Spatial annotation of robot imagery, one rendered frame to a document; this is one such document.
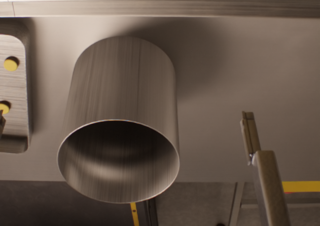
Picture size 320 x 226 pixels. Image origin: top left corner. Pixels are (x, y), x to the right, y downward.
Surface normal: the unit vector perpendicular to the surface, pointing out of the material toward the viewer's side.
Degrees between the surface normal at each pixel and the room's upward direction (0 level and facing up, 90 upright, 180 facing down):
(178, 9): 0
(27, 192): 0
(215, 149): 0
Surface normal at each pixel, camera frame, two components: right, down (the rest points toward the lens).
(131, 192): -0.18, -0.74
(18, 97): 0.01, 0.65
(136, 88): 0.33, -0.71
